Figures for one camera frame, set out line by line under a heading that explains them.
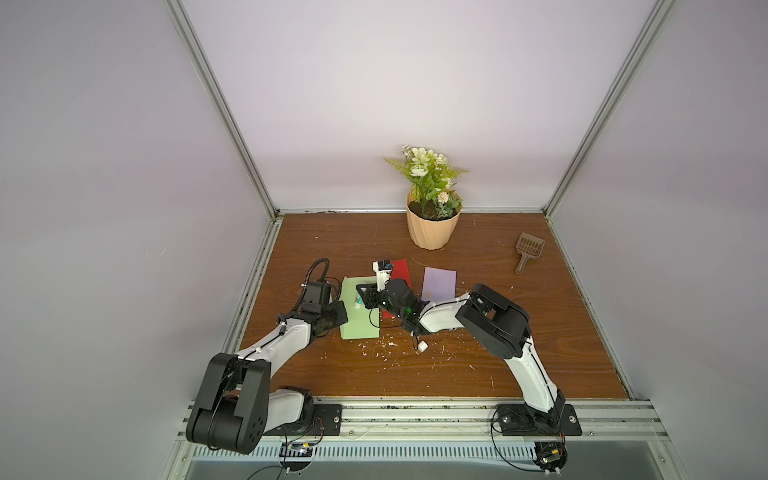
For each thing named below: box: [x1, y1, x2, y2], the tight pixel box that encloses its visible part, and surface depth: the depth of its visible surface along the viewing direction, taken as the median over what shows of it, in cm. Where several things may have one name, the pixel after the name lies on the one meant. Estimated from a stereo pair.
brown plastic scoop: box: [515, 232, 545, 275], surface depth 112 cm
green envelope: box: [340, 276, 380, 340], surface depth 90 cm
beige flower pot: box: [406, 191, 463, 250], surface depth 99 cm
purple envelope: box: [421, 267, 457, 302], surface depth 103 cm
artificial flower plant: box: [383, 145, 469, 220], surface depth 96 cm
